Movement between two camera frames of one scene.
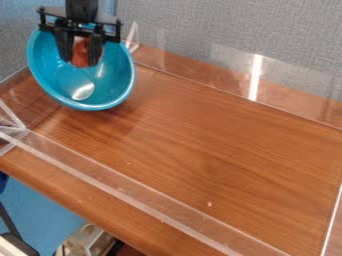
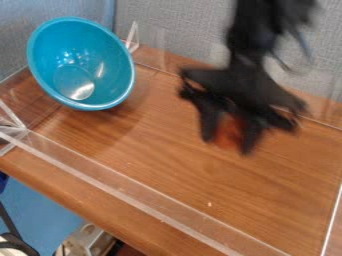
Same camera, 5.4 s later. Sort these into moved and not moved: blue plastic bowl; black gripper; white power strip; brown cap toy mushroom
Moved: black gripper; brown cap toy mushroom
Not moved: white power strip; blue plastic bowl
